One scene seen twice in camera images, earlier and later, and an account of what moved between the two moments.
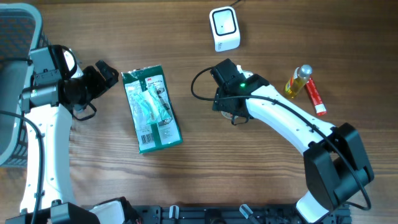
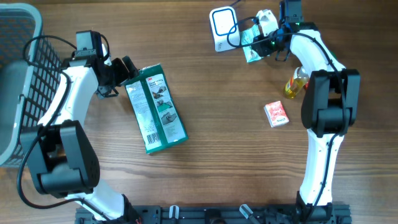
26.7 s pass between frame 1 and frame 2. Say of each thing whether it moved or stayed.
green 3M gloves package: stayed
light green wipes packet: moved
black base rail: stayed
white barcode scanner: stayed
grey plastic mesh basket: stayed
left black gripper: moved
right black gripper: moved
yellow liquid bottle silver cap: stayed
